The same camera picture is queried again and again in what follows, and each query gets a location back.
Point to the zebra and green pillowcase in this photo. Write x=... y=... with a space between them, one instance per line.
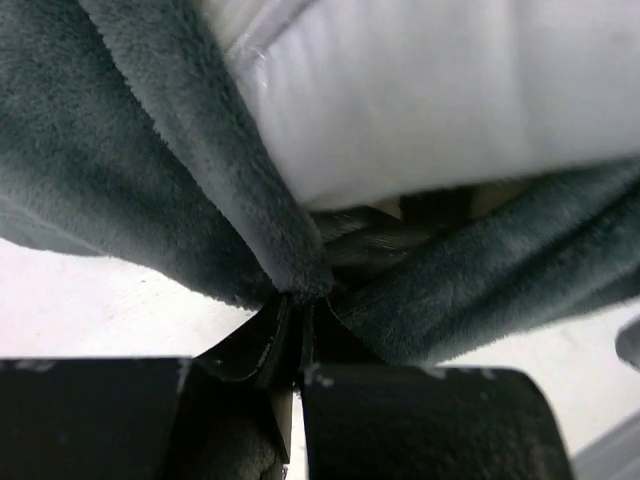
x=124 y=133

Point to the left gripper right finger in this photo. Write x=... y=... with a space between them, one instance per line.
x=326 y=340

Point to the white pillow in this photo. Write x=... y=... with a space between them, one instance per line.
x=359 y=101

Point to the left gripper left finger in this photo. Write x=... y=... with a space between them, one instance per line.
x=251 y=368

